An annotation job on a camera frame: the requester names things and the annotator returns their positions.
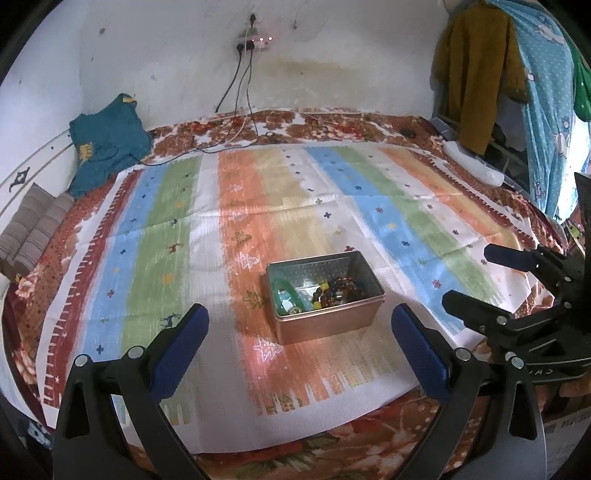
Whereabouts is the teal t-shirt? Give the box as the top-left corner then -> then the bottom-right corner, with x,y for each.
69,93 -> 153,199

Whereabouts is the wall power strip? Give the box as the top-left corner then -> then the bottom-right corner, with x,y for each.
235,28 -> 273,52

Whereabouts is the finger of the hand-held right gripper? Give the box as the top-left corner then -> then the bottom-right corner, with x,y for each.
484,244 -> 573,289
442,290 -> 561,342

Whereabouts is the mustard hanging garment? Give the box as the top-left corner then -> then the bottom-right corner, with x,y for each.
431,4 -> 532,155

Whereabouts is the metal tin box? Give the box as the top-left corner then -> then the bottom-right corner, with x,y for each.
265,250 -> 385,346

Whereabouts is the cardboard box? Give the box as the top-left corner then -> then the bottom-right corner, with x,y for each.
540,411 -> 591,480

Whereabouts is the red bead bracelet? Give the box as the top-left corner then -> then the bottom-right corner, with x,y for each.
329,276 -> 369,306

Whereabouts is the multicolour bead bracelet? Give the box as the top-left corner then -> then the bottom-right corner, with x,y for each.
310,284 -> 334,310

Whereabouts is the green cloth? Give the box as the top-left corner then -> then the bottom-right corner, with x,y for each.
573,41 -> 591,123

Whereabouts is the black power cable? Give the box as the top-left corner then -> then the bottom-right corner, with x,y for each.
215,46 -> 245,114
139,48 -> 262,167

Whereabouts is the grey striped cushion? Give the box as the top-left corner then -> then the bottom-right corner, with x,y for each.
0,182 -> 75,280

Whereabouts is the light blue bead bracelet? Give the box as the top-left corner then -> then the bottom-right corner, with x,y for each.
279,293 -> 305,315

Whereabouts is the green jade bangle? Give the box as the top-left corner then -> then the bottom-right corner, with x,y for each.
271,278 -> 303,312

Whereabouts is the colourful striped cloth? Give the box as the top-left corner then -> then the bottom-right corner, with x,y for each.
39,143 -> 536,455

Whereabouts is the blue printed curtain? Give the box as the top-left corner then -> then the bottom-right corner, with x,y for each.
489,0 -> 591,222

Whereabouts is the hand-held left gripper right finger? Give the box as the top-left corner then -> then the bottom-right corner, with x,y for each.
390,303 -> 548,480

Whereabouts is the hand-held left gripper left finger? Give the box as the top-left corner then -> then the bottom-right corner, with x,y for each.
53,303 -> 210,480

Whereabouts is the grey hanging garment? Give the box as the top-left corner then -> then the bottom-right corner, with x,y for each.
496,92 -> 529,151

